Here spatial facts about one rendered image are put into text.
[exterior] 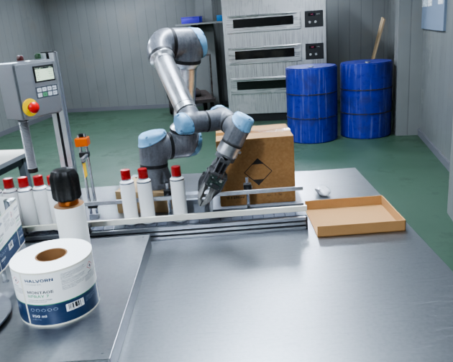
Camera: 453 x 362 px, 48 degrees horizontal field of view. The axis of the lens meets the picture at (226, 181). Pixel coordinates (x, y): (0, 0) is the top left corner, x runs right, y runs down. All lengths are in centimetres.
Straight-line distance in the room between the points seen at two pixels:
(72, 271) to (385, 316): 77
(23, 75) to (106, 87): 887
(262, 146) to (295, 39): 605
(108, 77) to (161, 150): 861
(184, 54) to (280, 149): 52
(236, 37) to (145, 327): 695
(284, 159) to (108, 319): 98
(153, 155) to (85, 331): 96
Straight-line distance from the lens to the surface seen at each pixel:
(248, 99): 810
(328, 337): 126
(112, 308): 135
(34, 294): 131
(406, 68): 674
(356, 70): 656
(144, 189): 179
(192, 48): 199
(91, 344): 124
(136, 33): 1035
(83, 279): 131
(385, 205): 200
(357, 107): 662
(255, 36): 799
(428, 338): 129
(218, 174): 171
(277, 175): 199
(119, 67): 1053
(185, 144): 210
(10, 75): 185
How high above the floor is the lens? 155
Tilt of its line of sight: 17 degrees down
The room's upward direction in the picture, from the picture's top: 4 degrees counter-clockwise
